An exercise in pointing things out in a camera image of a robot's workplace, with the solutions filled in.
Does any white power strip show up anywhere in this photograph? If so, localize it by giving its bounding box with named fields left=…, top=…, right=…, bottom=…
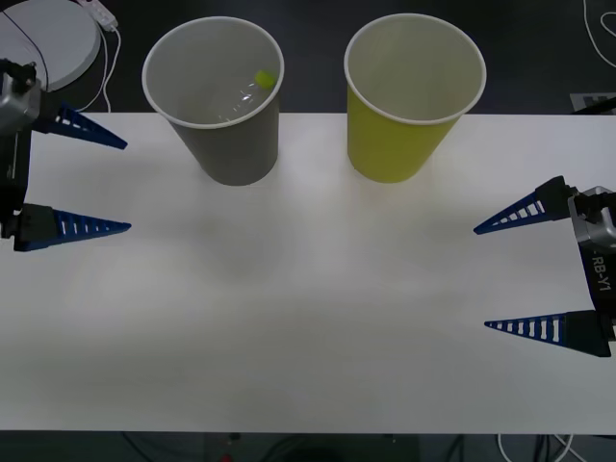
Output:
left=79, top=0, right=119, bottom=33

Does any grey and black marker board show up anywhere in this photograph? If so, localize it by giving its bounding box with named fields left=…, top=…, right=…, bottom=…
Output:
left=570, top=90, right=616, bottom=116

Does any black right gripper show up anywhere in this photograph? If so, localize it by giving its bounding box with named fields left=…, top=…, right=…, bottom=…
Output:
left=472, top=175, right=616, bottom=359

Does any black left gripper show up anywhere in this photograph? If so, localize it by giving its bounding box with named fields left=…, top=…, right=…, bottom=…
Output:
left=0, top=92, right=133, bottom=253

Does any clear bottle with green cap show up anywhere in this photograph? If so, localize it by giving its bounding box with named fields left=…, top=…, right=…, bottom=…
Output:
left=206, top=69, right=277, bottom=124

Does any looped white cable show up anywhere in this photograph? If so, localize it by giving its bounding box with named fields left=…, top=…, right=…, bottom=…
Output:
left=581, top=0, right=616, bottom=66

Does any yellow-green plastic waste bin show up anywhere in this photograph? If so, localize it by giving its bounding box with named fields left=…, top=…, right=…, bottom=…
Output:
left=344, top=13, right=487, bottom=185

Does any grey plastic waste bin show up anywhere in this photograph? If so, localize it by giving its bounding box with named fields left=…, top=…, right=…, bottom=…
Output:
left=141, top=16, right=285, bottom=188

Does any white cable under table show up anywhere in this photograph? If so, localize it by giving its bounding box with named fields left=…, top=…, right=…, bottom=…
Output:
left=495, top=432, right=583, bottom=462

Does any thin black cable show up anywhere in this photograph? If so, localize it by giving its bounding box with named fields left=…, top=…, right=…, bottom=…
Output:
left=0, top=8, right=50, bottom=92

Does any white power strip cable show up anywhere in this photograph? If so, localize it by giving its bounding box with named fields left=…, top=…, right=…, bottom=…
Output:
left=71, top=26, right=122, bottom=115

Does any round grey disc base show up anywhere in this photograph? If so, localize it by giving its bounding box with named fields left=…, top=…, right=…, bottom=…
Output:
left=0, top=0, right=102, bottom=93

